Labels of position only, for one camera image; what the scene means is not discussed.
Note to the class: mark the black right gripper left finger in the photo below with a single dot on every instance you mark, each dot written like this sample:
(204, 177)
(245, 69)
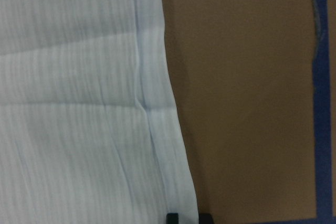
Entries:
(172, 218)

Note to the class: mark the light blue button shirt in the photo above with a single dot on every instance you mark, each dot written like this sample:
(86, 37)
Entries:
(89, 125)

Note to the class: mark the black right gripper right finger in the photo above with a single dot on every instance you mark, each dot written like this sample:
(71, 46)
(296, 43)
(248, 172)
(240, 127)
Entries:
(205, 218)

